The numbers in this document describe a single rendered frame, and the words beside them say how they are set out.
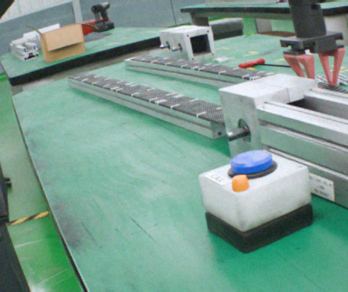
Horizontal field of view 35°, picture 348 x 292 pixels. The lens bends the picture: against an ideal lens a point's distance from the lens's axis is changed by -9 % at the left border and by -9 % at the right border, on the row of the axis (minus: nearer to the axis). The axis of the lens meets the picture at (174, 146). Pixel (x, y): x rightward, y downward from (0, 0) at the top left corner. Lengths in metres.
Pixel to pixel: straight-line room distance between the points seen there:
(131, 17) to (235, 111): 11.23
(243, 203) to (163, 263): 0.09
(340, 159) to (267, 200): 0.09
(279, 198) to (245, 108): 0.21
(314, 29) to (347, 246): 0.50
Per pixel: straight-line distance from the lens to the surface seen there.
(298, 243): 0.53
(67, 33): 2.77
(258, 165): 0.53
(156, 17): 12.08
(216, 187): 0.54
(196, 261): 0.53
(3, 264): 0.74
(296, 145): 0.62
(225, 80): 1.23
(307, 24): 0.92
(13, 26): 11.57
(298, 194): 0.54
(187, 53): 1.66
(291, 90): 0.71
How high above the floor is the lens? 1.02
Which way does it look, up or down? 16 degrees down
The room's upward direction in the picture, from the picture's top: 12 degrees counter-clockwise
